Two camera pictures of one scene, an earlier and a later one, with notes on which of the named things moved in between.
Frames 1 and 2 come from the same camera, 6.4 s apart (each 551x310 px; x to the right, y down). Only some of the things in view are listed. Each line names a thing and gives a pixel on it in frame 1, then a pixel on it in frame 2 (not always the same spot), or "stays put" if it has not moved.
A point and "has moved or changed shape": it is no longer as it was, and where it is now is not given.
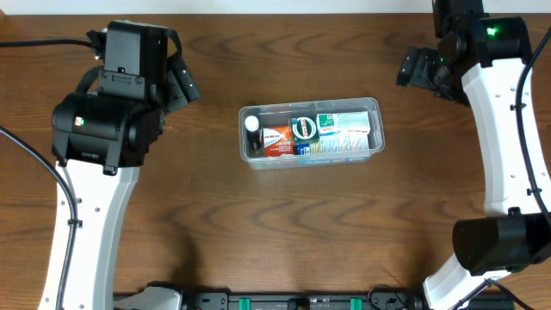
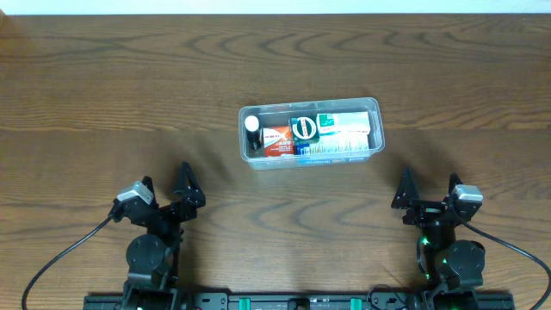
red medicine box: x=278 y=140 stays put
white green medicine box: x=340 y=125 stays put
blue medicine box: x=303 y=148 has moved or changed shape
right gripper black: x=418 y=69 to x=429 y=208
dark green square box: x=305 y=130 stays put
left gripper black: x=182 y=82 to x=165 y=211
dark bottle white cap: x=251 y=124 stays put
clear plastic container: x=309 y=133 stays put
